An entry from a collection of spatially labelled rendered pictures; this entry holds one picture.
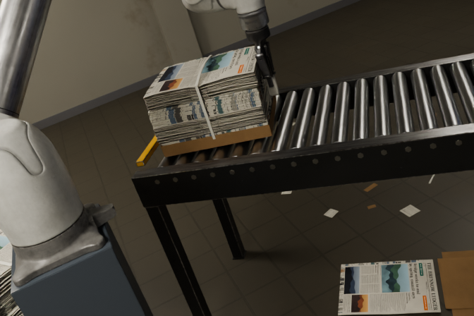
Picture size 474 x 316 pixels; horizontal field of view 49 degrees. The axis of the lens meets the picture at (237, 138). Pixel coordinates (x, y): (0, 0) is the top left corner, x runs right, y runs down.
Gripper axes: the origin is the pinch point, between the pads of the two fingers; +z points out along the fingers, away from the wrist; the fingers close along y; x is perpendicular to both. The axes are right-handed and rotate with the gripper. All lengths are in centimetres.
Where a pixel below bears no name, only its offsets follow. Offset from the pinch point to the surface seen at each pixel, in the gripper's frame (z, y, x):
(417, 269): 92, -9, 35
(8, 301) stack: 18, 73, -66
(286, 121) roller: 13.4, 1.1, 1.8
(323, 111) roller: 13.1, -1.9, 14.2
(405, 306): 92, 10, 29
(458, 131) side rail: 13, 25, 53
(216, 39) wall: 75, -345, -136
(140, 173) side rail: 13, 24, -45
